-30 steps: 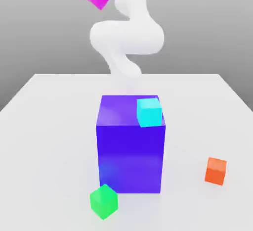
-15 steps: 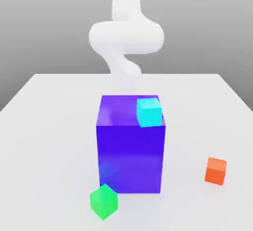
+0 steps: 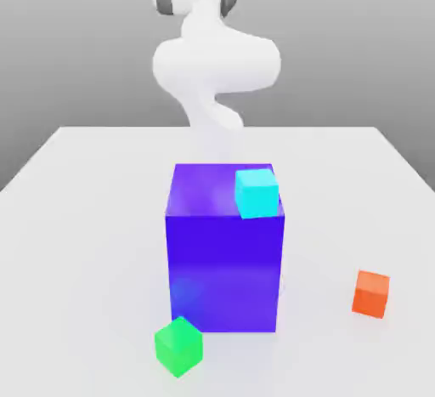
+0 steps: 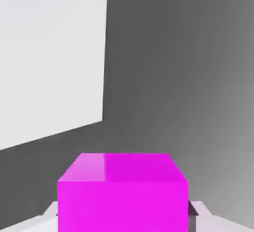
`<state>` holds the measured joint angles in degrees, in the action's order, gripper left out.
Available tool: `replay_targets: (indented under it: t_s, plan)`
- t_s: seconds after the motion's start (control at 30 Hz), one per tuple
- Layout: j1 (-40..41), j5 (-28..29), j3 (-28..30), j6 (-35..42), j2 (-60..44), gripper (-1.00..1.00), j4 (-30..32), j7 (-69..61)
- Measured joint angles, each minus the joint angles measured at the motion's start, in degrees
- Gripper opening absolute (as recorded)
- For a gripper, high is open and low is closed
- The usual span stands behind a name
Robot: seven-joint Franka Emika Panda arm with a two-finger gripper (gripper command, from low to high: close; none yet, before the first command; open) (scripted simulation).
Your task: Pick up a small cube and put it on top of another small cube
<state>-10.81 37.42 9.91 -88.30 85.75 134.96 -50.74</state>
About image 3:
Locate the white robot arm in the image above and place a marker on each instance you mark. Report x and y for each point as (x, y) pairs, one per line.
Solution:
(217, 60)

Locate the small cyan cube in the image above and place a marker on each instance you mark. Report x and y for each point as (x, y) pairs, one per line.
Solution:
(256, 194)

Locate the small green cube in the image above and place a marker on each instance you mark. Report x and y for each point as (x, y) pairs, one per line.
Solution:
(178, 347)

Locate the small orange cube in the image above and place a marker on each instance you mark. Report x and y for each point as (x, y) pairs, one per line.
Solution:
(370, 296)

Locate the large blue box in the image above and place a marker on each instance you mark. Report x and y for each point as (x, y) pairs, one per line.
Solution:
(224, 267)

